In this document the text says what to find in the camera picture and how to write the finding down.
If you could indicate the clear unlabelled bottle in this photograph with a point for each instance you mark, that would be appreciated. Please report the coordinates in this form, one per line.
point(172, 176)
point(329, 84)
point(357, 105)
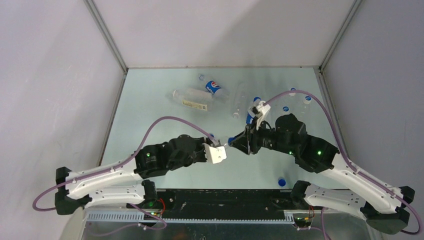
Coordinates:
point(240, 101)

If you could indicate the circuit board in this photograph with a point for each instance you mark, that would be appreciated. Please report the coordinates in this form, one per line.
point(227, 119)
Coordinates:
point(303, 223)
point(152, 216)

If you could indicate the pepsi logo bottle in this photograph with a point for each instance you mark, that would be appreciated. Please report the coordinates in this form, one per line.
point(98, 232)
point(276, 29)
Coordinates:
point(217, 91)

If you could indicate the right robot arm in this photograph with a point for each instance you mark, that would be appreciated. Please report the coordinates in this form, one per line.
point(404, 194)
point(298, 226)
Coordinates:
point(382, 206)

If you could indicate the right circuit board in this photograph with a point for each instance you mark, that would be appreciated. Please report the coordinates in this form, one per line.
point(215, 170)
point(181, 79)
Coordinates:
point(303, 223)

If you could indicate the blue label pepsi bottle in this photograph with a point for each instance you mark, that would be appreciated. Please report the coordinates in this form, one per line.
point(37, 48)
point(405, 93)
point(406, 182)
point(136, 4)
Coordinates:
point(250, 114)

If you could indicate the capped clear bottle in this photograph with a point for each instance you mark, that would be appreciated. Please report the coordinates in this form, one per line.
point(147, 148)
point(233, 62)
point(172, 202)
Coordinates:
point(292, 92)
point(284, 110)
point(304, 104)

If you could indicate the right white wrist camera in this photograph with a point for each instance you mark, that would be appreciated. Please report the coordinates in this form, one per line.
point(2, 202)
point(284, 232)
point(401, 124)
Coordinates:
point(261, 111)

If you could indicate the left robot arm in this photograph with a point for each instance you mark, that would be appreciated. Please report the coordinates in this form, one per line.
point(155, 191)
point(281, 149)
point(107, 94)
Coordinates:
point(127, 182)

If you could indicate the yellow label clear bottle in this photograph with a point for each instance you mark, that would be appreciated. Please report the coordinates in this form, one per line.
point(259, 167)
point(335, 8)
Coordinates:
point(193, 98)

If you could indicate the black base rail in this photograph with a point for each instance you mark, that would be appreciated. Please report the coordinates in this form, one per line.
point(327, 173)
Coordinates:
point(226, 204)

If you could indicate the left circuit board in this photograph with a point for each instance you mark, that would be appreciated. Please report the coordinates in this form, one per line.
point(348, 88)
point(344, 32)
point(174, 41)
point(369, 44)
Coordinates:
point(152, 216)

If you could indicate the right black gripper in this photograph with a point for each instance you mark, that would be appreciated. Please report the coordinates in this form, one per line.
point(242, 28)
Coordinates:
point(246, 141)

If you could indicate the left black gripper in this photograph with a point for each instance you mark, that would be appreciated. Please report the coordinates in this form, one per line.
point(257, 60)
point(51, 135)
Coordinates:
point(200, 142)

